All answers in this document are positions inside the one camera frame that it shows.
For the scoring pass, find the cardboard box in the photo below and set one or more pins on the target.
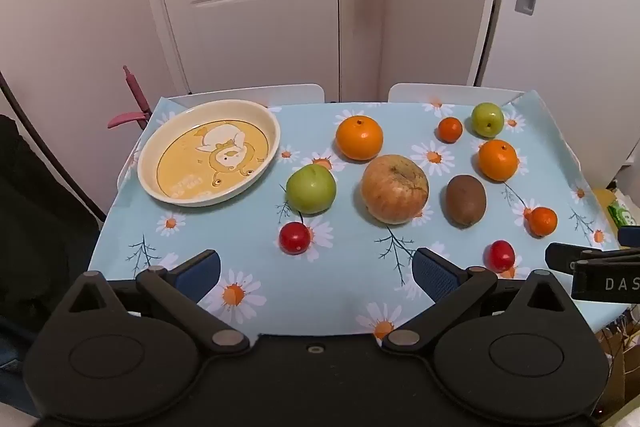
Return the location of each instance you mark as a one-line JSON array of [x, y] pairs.
[[622, 357]]

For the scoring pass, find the green packet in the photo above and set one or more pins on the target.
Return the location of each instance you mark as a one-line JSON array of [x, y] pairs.
[[622, 213]]

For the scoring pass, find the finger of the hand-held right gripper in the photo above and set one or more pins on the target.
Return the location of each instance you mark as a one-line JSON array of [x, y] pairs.
[[570, 253]]

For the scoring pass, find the cream plate with cartoon print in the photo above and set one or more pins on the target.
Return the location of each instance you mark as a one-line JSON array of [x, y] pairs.
[[210, 154]]

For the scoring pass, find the small tangerine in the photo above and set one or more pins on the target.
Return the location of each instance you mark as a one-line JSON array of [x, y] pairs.
[[542, 222], [450, 130]]

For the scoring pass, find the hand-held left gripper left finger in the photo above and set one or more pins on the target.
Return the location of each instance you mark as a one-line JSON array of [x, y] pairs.
[[201, 273]]

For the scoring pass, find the brown kiwi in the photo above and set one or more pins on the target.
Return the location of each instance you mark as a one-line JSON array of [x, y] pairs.
[[465, 201]]

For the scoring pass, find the yellow box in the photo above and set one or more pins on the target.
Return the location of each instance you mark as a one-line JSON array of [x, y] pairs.
[[602, 199]]

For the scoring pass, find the pink plastic rack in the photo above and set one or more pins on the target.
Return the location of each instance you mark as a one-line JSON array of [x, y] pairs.
[[135, 99]]

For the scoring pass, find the small green apple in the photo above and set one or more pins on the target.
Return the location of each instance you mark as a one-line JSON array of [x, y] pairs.
[[487, 119]]

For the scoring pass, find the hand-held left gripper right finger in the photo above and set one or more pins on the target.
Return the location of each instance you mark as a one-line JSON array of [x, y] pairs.
[[434, 274]]

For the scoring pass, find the blue daisy print tablecloth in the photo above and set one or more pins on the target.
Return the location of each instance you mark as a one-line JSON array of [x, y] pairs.
[[320, 292]]

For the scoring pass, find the wrinkled yellow-red apple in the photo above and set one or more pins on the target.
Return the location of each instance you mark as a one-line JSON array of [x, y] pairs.
[[395, 189]]

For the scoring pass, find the large green apple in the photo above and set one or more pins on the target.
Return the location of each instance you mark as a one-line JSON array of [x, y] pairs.
[[310, 189]]

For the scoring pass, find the white panel door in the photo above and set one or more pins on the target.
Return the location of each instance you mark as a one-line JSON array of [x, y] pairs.
[[240, 7]]

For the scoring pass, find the red cherry tomato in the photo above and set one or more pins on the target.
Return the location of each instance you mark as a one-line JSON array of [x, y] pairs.
[[295, 238], [500, 255]]

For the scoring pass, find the medium orange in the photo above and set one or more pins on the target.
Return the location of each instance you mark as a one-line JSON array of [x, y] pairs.
[[497, 160]]

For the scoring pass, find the white chair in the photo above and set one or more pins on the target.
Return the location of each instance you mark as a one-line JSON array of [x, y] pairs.
[[280, 93], [425, 93]]

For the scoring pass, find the large orange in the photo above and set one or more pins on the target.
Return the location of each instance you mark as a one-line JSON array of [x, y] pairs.
[[359, 138]]

